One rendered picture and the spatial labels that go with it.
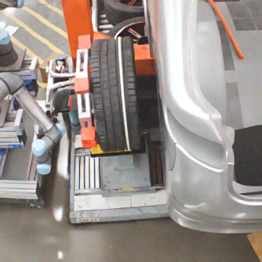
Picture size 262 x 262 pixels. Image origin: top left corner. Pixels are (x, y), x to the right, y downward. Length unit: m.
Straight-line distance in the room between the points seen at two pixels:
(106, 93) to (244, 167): 0.80
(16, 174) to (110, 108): 1.12
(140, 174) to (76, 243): 0.64
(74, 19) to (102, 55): 0.55
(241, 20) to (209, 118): 1.50
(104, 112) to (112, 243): 1.03
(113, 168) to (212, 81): 1.14
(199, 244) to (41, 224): 1.09
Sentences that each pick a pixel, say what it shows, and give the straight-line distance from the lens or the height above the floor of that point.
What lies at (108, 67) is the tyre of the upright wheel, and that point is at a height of 1.15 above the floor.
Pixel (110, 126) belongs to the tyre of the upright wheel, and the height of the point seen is 0.93.
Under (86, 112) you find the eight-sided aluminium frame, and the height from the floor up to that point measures 0.98.
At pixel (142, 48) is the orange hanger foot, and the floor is 0.68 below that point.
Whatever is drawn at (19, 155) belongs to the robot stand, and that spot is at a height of 0.21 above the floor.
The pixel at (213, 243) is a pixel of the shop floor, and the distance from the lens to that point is 3.33.
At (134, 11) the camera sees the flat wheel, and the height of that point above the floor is 0.50.
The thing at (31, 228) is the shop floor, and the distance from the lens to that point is 3.51.
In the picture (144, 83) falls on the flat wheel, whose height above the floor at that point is 0.35.
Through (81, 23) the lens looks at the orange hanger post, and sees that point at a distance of 3.23.
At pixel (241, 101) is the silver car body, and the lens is 2.79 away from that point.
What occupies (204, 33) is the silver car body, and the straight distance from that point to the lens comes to 2.60.
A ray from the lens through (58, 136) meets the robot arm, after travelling 2.65.
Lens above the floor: 2.94
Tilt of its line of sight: 49 degrees down
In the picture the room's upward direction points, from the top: 6 degrees counter-clockwise
